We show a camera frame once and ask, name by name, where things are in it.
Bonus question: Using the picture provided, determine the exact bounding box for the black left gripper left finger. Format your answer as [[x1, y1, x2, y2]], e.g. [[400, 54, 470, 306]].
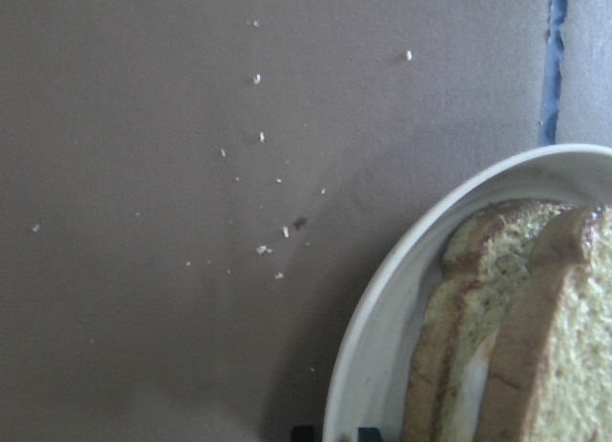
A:
[[291, 425, 315, 442]]

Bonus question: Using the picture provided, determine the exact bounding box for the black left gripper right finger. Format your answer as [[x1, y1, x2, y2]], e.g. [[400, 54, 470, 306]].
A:
[[358, 427, 381, 442]]

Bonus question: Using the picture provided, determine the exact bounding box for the white round plate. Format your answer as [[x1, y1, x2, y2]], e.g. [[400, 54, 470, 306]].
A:
[[322, 144, 611, 441]]

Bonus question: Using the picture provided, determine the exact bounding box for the bread slice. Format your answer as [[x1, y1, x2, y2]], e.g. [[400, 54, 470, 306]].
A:
[[474, 204, 611, 441], [402, 200, 571, 441]]

